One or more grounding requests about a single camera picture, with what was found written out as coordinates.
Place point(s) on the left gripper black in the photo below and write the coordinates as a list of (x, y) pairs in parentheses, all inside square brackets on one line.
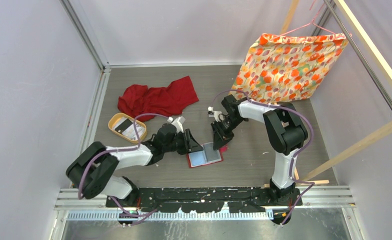
[(190, 144)]

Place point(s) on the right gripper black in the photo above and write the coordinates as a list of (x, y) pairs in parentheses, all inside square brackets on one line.
[(221, 137)]

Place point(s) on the red card holder wallet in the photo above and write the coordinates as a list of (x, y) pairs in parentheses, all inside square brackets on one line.
[(207, 156)]

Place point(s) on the white VIP card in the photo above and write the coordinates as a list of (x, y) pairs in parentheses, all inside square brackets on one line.
[(134, 130)]

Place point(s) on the yellow oval tray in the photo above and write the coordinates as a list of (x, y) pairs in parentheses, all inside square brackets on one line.
[(112, 122)]

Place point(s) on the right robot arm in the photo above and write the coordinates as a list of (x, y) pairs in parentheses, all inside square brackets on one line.
[(285, 130)]

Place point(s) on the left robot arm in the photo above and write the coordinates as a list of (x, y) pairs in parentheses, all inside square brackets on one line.
[(92, 172)]

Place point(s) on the red cloth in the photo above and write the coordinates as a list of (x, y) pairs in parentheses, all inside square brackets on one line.
[(167, 101)]

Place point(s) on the floral fabric bag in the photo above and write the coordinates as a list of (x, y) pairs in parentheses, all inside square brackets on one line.
[(287, 68)]

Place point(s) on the pink clothes hanger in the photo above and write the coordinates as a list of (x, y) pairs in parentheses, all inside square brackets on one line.
[(326, 12)]

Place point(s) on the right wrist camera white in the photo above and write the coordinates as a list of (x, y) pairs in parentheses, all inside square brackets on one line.
[(217, 115)]

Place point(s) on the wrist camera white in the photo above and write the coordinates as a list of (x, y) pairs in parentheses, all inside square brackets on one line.
[(217, 115), (177, 122)]

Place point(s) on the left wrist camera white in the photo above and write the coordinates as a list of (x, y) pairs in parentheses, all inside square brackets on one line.
[(177, 122)]

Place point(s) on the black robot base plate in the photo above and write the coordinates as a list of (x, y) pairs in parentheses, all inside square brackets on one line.
[(251, 199)]

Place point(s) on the aluminium frame rail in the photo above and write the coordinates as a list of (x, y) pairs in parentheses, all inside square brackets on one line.
[(313, 194)]

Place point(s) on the wooden frame rack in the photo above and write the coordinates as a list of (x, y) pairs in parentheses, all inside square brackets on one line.
[(354, 105)]

